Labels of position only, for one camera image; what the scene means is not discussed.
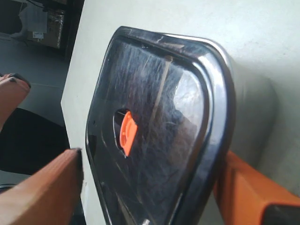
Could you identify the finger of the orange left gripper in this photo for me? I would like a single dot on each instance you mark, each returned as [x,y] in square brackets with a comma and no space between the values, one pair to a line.
[13,90]

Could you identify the black office chair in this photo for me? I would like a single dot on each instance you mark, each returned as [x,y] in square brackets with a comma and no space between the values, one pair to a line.
[28,142]

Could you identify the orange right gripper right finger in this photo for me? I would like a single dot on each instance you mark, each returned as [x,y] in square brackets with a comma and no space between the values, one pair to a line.
[246,197]

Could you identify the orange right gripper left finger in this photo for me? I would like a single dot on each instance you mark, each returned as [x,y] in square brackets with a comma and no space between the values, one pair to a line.
[49,197]

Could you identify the stainless steel lunch box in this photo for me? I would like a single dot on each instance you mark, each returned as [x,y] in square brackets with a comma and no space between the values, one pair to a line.
[246,105]

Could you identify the cardboard boxes on shelf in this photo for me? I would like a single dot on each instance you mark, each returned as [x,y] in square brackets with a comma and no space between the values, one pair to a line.
[42,27]

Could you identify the dark transparent lunch box lid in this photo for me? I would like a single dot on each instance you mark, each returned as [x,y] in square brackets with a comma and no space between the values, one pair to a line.
[133,186]

